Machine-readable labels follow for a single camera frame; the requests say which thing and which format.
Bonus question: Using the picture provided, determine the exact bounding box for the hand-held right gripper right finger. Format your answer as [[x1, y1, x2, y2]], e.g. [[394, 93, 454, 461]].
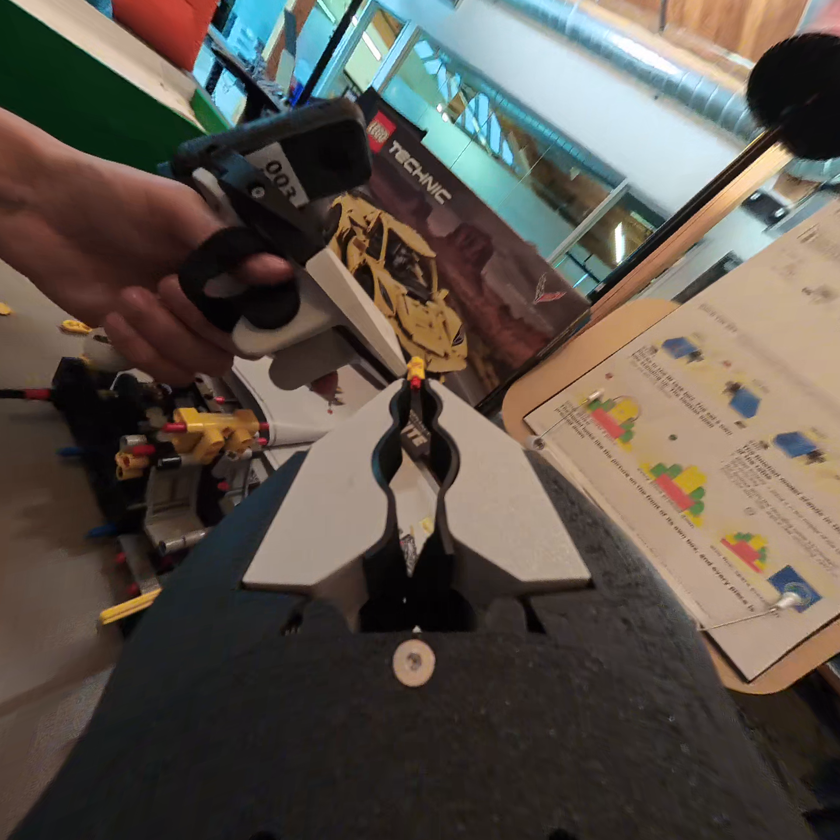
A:
[[416, 379, 593, 614]]

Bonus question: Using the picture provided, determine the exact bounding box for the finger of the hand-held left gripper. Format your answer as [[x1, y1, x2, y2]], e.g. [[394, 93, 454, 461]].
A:
[[305, 248, 409, 380], [268, 325, 388, 392]]

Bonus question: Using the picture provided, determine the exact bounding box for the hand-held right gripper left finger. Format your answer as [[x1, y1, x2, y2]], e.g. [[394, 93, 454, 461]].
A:
[[241, 379, 411, 631]]

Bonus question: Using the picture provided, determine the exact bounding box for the grey lego chassis assembly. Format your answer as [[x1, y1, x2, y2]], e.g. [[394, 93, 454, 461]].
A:
[[98, 406, 271, 626]]

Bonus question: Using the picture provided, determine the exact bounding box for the white lego instruction booklet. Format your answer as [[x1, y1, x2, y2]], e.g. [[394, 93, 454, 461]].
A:
[[226, 354, 442, 573]]

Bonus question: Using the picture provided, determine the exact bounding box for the dark lego set box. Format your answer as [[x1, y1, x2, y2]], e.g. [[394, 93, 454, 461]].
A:
[[325, 88, 593, 413]]

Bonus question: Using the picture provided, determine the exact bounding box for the pile of yellow lego pieces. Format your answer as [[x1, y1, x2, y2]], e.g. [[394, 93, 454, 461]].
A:
[[0, 301, 94, 336]]

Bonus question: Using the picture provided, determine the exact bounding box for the person's left hand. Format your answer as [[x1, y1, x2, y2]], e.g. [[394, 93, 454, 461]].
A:
[[0, 108, 295, 388]]

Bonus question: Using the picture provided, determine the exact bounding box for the metal sheet clip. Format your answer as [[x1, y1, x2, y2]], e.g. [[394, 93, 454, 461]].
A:
[[697, 589, 807, 632], [530, 388, 606, 452]]

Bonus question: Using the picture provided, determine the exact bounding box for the wooden display board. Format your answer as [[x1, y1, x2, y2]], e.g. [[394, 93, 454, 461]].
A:
[[502, 298, 840, 697]]

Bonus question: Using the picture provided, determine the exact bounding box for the orange bag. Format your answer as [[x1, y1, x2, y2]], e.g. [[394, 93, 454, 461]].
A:
[[110, 0, 219, 73]]

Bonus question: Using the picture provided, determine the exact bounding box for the green and white box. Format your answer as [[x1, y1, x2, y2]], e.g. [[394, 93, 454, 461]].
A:
[[0, 0, 232, 173]]

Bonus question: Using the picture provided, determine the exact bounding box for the printed instruction sheet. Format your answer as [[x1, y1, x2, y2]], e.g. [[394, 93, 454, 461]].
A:
[[524, 197, 840, 683]]

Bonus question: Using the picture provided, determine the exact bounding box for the black fuzzy microphone cover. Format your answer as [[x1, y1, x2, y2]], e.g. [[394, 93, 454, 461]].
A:
[[747, 33, 840, 160]]

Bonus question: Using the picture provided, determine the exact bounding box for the silver ventilation duct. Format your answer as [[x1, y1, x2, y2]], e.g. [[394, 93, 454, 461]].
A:
[[492, 0, 762, 142]]

